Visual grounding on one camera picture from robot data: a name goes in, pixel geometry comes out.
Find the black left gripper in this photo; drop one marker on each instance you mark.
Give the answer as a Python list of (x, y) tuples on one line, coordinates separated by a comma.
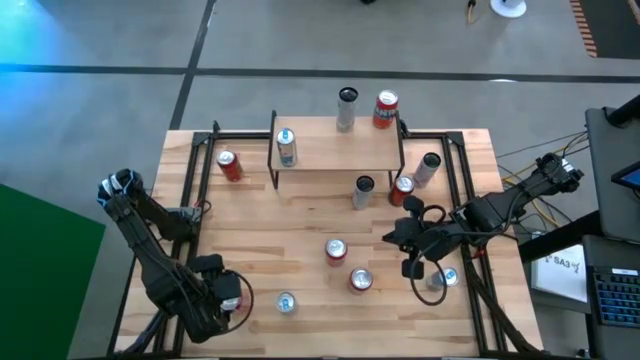
[(207, 263)]

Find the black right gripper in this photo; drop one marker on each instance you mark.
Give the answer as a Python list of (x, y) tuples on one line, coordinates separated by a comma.
[(414, 204)]

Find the red Fanta strawberry can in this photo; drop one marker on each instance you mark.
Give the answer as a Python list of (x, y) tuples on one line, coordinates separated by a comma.
[(360, 280), (385, 109), (336, 251)]

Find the white Celsius can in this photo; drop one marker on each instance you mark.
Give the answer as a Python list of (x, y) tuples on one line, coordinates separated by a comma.
[(363, 191), (427, 169), (346, 112)]

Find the silver blue drink can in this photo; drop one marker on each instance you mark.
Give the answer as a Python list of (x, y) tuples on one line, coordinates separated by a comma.
[(286, 147), (447, 276), (286, 302)]

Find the red Coca-Cola Zero can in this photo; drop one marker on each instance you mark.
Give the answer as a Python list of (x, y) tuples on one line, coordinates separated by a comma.
[(230, 165)]

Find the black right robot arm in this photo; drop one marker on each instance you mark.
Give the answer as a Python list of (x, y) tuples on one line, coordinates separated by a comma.
[(500, 210)]

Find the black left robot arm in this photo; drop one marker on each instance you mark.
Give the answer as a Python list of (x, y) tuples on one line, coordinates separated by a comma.
[(150, 260)]

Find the wooden shelf with black legs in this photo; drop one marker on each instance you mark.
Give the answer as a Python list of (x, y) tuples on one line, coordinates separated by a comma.
[(350, 150)]

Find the red soda can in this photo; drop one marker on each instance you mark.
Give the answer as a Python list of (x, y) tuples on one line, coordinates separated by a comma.
[(400, 192)]

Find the black desk leg bar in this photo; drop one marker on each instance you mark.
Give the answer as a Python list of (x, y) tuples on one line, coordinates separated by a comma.
[(555, 241)]

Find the white SA3 sign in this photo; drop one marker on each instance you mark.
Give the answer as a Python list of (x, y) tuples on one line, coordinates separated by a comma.
[(560, 272)]

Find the green floor mat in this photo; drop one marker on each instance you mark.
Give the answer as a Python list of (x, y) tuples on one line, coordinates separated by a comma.
[(45, 280)]

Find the backlit black keyboard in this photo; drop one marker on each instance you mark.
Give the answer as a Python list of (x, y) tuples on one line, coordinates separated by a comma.
[(617, 297)]

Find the grey keyboard desk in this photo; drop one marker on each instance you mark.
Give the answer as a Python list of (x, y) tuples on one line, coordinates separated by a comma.
[(600, 345)]

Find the tablet screen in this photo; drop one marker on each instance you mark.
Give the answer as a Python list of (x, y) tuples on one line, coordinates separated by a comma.
[(629, 176)]

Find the black monitor pole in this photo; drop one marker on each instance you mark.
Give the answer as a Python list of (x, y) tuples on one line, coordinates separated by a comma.
[(625, 111)]

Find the black mat with orange-striped edge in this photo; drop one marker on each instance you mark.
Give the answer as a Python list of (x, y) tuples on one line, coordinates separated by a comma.
[(612, 25)]

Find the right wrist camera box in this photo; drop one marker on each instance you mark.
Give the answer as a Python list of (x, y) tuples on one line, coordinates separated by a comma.
[(422, 239)]

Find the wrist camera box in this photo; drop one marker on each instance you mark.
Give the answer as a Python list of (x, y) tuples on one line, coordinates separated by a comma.
[(422, 239), (227, 286)]

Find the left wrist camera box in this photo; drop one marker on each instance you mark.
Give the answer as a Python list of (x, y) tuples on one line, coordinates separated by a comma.
[(227, 286)]

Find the black aluminium table frame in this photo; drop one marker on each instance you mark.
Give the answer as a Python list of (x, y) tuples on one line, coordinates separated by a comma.
[(430, 135)]

